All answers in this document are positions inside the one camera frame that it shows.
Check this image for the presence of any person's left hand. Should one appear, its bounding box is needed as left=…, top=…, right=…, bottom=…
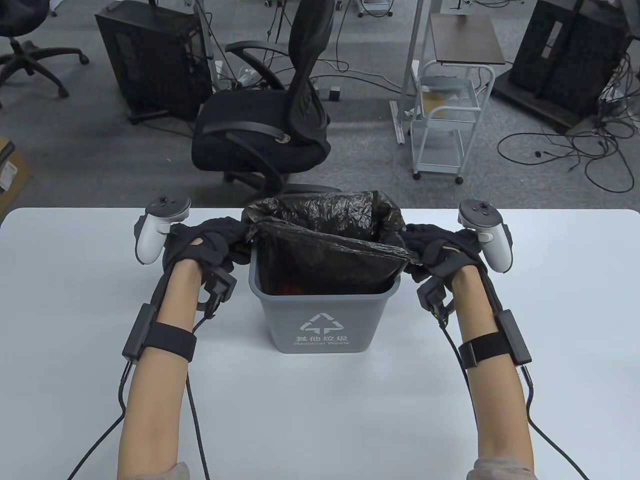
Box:
left=162, top=216, right=251, bottom=278

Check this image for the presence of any person's right hand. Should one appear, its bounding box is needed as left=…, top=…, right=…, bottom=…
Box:
left=400, top=222, right=488, bottom=296

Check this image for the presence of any black garbage bag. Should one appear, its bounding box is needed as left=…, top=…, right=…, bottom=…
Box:
left=241, top=190, right=421, bottom=296

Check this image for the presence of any person's right forearm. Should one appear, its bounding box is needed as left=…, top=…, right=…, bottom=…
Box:
left=450, top=262, right=537, bottom=480

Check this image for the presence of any person's left forearm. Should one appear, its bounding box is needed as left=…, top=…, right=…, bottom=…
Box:
left=117, top=260, right=206, bottom=480

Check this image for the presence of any white rolling cart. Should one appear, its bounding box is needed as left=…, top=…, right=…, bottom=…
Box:
left=410, top=60, right=496, bottom=185

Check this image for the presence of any grey plastic trash bin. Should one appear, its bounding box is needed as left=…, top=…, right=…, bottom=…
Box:
left=248, top=245, right=402, bottom=354

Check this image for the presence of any black mesh office chair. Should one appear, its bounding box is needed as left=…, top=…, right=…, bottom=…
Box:
left=191, top=0, right=344, bottom=201

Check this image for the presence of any black computer tower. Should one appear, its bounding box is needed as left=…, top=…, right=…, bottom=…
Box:
left=95, top=0, right=213, bottom=123

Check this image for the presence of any cardboard box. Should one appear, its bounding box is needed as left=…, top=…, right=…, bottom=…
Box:
left=0, top=136, right=33, bottom=216

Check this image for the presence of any brown top side table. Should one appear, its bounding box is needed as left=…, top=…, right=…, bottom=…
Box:
left=390, top=0, right=507, bottom=146

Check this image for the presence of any black equipment cabinet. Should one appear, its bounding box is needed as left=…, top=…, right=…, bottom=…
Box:
left=490, top=0, right=636, bottom=133

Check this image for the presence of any white wheeled stand base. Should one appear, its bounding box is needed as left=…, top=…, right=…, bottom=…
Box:
left=357, top=0, right=396, bottom=18

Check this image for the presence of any black swivel office chair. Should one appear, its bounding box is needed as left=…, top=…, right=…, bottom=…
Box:
left=0, top=0, right=91, bottom=108

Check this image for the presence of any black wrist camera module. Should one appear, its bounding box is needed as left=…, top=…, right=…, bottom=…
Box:
left=197, top=267, right=238, bottom=318
left=416, top=277, right=456, bottom=321

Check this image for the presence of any black strapped arm pack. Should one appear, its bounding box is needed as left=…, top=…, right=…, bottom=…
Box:
left=457, top=309, right=532, bottom=371
left=121, top=303, right=197, bottom=362

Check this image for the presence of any braided black cable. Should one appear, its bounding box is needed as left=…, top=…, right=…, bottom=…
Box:
left=437, top=316, right=477, bottom=416
left=185, top=300, right=211, bottom=480

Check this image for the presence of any black floor cable tangle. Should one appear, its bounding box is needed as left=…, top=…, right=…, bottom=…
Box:
left=496, top=50, right=640, bottom=193

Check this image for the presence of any thin black cable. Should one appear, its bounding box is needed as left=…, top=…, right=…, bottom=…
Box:
left=67, top=360, right=136, bottom=480
left=520, top=365, right=591, bottom=480

